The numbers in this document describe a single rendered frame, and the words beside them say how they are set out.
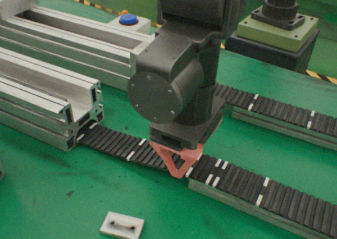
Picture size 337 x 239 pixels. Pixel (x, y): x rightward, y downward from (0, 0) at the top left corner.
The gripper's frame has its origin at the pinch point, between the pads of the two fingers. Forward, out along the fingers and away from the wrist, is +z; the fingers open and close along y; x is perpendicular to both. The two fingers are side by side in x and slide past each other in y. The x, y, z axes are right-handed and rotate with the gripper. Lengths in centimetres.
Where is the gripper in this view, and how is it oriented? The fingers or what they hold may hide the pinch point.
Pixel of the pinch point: (185, 160)
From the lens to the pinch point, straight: 49.5
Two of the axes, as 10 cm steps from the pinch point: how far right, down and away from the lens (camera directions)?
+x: 8.9, 3.1, -3.5
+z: -0.3, 7.9, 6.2
